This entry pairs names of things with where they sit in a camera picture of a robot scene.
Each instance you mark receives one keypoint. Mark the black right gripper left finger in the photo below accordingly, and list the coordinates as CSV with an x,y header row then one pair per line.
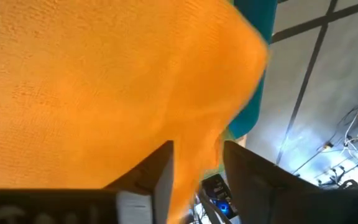
x,y
148,186

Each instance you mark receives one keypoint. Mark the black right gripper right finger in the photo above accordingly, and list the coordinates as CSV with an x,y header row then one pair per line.
x,y
259,193

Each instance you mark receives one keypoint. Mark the orange microfiber towel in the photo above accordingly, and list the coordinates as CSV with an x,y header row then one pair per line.
x,y
104,93

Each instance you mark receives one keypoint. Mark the black device with blue light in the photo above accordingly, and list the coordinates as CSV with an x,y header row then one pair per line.
x,y
219,189

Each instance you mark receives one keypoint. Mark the teal plastic bin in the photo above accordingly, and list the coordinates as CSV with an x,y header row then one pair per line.
x,y
256,18

